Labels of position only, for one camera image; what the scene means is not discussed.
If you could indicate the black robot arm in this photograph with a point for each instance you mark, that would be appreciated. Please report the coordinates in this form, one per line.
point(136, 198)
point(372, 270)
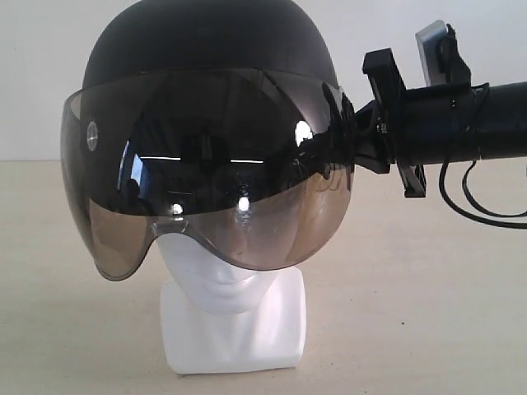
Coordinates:
point(453, 122)

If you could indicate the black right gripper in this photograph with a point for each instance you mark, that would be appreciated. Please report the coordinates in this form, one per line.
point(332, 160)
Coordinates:
point(383, 142)

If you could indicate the white mannequin head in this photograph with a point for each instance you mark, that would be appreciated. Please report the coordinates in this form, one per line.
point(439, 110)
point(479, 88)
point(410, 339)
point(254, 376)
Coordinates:
point(220, 319)

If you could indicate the black helmet with tinted visor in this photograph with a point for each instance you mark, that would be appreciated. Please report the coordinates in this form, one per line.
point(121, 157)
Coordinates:
point(222, 121)

